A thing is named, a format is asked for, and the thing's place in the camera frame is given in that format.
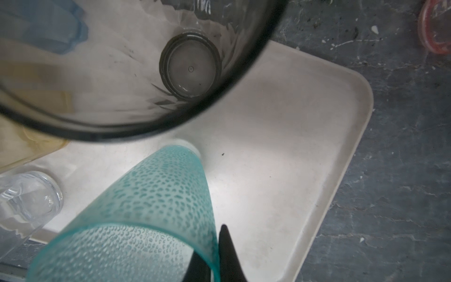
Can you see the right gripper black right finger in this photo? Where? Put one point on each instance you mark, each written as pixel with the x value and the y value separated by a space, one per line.
pixel 230 267

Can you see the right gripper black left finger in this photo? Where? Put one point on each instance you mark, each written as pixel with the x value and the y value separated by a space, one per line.
pixel 198 270

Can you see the tall teal glass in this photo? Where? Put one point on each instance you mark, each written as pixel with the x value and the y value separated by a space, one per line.
pixel 143 228

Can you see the beige tray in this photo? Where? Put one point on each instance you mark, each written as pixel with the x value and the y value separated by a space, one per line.
pixel 274 149

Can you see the short clear glass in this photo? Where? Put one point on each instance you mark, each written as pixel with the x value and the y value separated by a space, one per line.
pixel 29 201

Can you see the tall grey glass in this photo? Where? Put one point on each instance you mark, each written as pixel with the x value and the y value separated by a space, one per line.
pixel 146 67

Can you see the tall amber glass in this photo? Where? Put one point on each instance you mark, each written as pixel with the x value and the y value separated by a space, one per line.
pixel 20 144

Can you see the tall blue glass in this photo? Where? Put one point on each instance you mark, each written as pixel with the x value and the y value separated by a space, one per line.
pixel 53 26

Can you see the short pink glass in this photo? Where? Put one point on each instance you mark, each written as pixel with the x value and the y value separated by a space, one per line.
pixel 434 26

